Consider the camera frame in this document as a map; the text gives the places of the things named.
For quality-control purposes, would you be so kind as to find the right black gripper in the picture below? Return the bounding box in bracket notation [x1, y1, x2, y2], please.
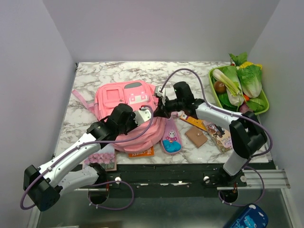
[153, 95, 185, 119]

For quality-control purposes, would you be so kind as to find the pink student backpack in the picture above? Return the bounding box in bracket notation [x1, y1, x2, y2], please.
[72, 80, 165, 153]

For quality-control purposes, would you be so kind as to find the brown leather wallet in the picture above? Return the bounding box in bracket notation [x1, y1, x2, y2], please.
[185, 126, 208, 148]

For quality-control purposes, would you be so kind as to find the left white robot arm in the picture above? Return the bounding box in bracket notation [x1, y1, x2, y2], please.
[20, 104, 141, 211]

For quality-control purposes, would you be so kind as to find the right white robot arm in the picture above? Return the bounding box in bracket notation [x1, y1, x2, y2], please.
[154, 81, 267, 186]

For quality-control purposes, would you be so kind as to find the pink cat pencil case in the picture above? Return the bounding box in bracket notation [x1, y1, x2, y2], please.
[161, 117, 182, 155]

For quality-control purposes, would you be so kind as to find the orange card packet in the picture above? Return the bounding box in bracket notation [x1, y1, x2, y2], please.
[180, 113, 207, 131]

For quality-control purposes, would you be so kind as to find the Designer Fate flower book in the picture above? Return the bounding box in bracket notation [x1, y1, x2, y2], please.
[81, 144, 116, 171]

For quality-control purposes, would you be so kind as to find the orange Treehouse book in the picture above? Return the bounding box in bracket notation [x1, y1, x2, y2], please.
[128, 146, 154, 158]

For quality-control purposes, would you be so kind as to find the green vegetable tray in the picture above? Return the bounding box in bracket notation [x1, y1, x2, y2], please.
[209, 66, 270, 115]

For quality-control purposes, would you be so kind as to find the brown round fruit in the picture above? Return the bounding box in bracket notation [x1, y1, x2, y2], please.
[213, 81, 226, 94]

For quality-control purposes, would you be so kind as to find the brown illustrated notebook packet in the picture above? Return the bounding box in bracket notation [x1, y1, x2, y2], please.
[202, 121, 233, 152]

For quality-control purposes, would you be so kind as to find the purple pink radish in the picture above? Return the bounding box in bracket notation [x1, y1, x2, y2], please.
[238, 103, 249, 114]

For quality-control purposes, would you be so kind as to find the green lettuce head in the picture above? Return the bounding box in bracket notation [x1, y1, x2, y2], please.
[237, 65, 262, 98]

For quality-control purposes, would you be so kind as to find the blue dinosaur pencil case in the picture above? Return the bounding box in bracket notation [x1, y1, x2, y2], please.
[224, 204, 269, 228]

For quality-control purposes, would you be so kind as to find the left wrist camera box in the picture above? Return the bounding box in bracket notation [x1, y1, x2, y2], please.
[134, 107, 152, 126]

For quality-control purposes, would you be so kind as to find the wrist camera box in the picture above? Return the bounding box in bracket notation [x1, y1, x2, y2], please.
[153, 85, 175, 101]
[134, 107, 152, 126]

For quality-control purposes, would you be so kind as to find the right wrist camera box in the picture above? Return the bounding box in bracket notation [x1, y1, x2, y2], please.
[153, 85, 175, 101]

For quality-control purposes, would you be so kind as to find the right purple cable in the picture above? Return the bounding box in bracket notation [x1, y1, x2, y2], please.
[162, 68, 273, 207]

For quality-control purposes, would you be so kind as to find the black mounting rail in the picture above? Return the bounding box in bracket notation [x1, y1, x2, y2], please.
[86, 163, 247, 198]

